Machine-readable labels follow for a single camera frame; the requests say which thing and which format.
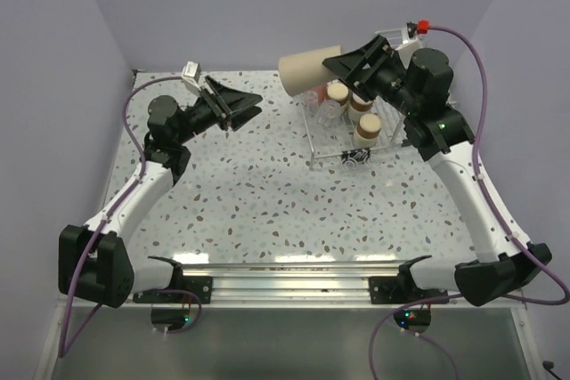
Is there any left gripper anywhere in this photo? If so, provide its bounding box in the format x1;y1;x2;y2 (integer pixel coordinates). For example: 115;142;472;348
175;76;262;145

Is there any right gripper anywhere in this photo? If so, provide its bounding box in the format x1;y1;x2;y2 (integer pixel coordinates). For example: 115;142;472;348
324;35;421;117

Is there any steel cup with cork band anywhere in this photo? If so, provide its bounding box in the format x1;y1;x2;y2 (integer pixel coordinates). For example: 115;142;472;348
346;93;373;123

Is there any pink plastic cup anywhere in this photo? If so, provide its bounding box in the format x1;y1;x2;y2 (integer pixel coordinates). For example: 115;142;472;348
311;83;328;99

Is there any large clear glass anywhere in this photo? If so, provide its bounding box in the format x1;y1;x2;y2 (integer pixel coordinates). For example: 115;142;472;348
315;100;344;129

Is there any small clear glass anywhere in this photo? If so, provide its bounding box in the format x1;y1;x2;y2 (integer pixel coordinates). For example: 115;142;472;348
301;91;320;116

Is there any beige plastic cup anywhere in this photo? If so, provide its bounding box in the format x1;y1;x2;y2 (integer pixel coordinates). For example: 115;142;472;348
278;45;344;97

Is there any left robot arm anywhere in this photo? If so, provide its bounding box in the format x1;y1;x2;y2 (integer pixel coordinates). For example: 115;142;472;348
58;77;262;308

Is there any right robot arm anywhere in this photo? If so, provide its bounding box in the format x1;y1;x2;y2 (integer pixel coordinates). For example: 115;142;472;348
322;36;552;306

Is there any white wire dish rack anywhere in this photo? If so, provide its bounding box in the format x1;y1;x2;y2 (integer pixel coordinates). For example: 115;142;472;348
293;26;460;171

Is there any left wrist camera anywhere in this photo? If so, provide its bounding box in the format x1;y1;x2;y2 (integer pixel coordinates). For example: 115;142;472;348
181;61;201;96

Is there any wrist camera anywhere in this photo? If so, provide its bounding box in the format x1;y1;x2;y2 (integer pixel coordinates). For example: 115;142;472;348
181;61;201;96
395;21;427;56

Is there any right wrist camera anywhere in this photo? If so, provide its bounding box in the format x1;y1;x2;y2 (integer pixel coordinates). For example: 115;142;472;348
395;21;427;56

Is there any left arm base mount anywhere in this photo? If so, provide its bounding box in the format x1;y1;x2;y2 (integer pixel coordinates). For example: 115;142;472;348
133;276;213;337

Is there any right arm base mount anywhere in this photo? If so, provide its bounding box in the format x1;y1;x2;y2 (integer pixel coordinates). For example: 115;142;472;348
368;276;448;333

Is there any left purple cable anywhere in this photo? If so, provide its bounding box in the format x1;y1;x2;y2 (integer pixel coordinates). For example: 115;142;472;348
57;77;186;358

